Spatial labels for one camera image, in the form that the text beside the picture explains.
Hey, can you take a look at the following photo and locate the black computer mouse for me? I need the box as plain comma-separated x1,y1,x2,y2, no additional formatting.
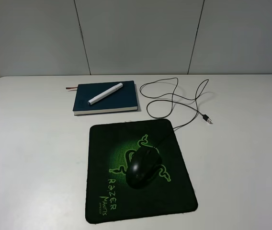
125,146,162,189

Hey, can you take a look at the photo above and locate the black green Razer mousepad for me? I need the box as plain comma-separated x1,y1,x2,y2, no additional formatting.
85,119,198,224

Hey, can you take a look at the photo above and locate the black mouse cable with USB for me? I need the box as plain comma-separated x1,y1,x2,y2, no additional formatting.
139,77,213,149

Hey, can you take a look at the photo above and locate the white marker pen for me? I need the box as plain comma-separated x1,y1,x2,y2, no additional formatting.
88,83,123,106

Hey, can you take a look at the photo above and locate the dark blue notebook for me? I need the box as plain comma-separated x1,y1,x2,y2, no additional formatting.
69,80,138,115

